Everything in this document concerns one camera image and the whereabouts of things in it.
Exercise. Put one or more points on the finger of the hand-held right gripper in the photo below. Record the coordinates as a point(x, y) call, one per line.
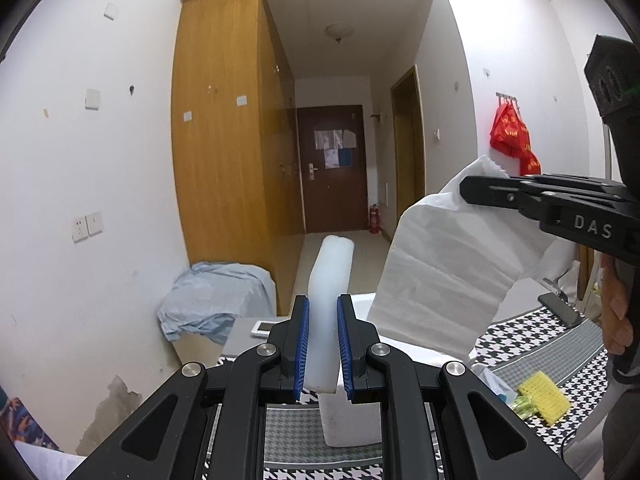
point(492, 191)

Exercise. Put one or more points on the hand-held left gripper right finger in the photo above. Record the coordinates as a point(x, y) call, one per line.
point(345, 345)

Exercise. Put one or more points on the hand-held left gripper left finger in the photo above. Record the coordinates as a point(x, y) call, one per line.
point(300, 345)

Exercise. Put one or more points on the white foam block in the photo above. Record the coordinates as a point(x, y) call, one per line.
point(327, 310)

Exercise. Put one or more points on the person's right forearm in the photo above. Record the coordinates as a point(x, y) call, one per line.
point(622, 435)

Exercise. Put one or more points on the person's right hand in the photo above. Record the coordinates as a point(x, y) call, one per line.
point(616, 310)

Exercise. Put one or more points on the white tablet device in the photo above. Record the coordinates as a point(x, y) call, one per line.
point(264, 328)

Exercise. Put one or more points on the wooden sticks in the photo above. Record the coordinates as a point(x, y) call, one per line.
point(585, 270)

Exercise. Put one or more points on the red plastic bag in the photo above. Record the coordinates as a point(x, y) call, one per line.
point(509, 132)
point(531, 164)

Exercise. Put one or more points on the white textured block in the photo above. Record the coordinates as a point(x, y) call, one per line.
point(350, 420)

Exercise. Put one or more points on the light blue cloth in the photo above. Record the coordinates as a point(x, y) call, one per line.
point(215, 290)

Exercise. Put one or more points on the red fire extinguisher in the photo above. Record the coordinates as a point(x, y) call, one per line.
point(374, 220)

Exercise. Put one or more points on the houndstooth blanket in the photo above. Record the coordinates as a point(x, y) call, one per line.
point(530, 350)

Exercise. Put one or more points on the dark brown door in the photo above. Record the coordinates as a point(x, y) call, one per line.
point(332, 195)

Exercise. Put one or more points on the blue paper notice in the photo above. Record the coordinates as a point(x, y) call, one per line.
point(346, 156)

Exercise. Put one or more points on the white paper notice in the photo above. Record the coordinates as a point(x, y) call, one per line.
point(331, 159)
point(327, 139)

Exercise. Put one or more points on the yellow sponge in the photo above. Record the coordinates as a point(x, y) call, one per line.
point(545, 397)

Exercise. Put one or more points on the green packet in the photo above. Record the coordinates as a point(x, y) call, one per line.
point(524, 406)

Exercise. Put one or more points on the ceiling lamp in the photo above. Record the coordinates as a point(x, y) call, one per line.
point(339, 31)

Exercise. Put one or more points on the wooden wardrobe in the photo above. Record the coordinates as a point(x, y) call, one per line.
point(225, 135)

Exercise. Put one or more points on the colourful patterned cloth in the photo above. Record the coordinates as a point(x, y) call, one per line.
point(25, 425)

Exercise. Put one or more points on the metal wall hook rack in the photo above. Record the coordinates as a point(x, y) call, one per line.
point(507, 96)

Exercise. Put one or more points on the wooden side door frame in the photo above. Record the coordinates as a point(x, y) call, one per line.
point(407, 145)

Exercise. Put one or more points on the double wall switch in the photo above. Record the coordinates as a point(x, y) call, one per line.
point(87, 226)

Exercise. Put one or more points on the white wall socket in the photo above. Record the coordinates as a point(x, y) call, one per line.
point(92, 99)

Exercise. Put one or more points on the white wall plate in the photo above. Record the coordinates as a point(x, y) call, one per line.
point(110, 10)

